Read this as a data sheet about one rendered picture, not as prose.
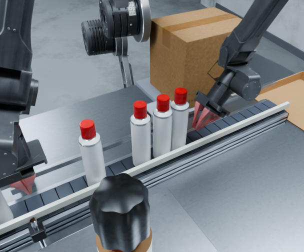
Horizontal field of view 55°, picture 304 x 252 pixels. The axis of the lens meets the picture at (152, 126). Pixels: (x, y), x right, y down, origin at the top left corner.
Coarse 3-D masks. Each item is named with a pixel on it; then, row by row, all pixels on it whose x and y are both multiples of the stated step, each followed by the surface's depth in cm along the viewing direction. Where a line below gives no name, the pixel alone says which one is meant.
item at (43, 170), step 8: (272, 80) 103; (264, 88) 101; (232, 96) 95; (192, 112) 88; (200, 112) 90; (152, 128) 83; (128, 136) 80; (104, 144) 77; (112, 144) 78; (120, 144) 79; (64, 160) 73; (72, 160) 73; (40, 168) 71; (48, 168) 71; (56, 168) 72; (8, 184) 67
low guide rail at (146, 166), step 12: (276, 108) 98; (252, 120) 94; (216, 132) 88; (228, 132) 91; (192, 144) 84; (168, 156) 81; (132, 168) 77; (144, 168) 78; (84, 192) 71; (48, 204) 68; (60, 204) 69; (24, 216) 66; (36, 216) 67; (0, 228) 63; (12, 228) 65
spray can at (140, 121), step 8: (136, 104) 70; (144, 104) 70; (136, 112) 70; (144, 112) 71; (136, 120) 72; (144, 120) 72; (136, 128) 72; (144, 128) 73; (136, 136) 74; (144, 136) 74; (136, 144) 76; (144, 144) 76; (136, 152) 78; (144, 152) 78; (136, 160) 80; (144, 160) 80
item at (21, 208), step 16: (240, 112) 102; (256, 112) 102; (208, 128) 95; (240, 128) 95; (208, 144) 89; (128, 160) 84; (176, 160) 84; (80, 176) 79; (48, 192) 75; (64, 192) 75; (16, 208) 71; (32, 208) 71; (64, 208) 71
